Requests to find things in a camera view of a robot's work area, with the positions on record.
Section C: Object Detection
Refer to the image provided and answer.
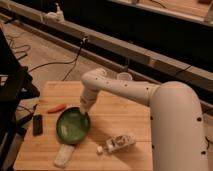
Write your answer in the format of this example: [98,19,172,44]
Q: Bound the green ceramic bowl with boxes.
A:
[56,107,90,145]

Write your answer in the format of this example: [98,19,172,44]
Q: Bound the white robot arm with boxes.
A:
[80,68,210,171]

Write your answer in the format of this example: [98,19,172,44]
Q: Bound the black rectangular remote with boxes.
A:
[33,115,43,136]

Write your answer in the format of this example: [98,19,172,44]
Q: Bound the white rectangular sponge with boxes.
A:
[54,144,75,168]

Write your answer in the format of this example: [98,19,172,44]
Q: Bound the clear plastic bottle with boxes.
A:
[96,134,136,155]

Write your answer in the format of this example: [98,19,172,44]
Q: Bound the black floor cable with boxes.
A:
[27,36,90,82]

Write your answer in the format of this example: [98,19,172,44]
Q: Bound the black chair frame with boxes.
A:
[0,28,40,171]

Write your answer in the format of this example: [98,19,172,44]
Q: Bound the black cable right floor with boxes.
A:
[204,133,213,158]

